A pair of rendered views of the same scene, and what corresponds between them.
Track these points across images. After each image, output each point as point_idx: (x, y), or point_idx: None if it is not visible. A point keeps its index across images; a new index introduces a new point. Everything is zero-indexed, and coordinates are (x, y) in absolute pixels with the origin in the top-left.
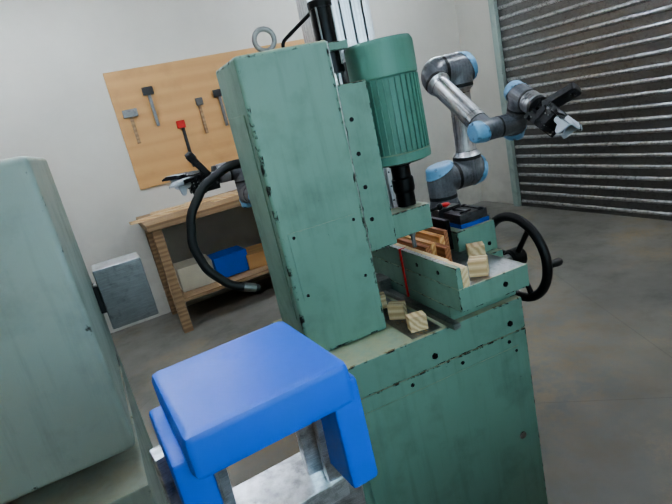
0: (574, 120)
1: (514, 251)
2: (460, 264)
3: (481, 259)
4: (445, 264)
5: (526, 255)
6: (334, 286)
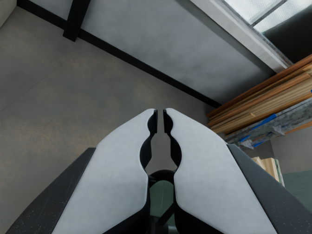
0: (190, 118)
1: (165, 224)
2: (272, 165)
3: (259, 160)
4: (280, 173)
5: (151, 215)
6: None
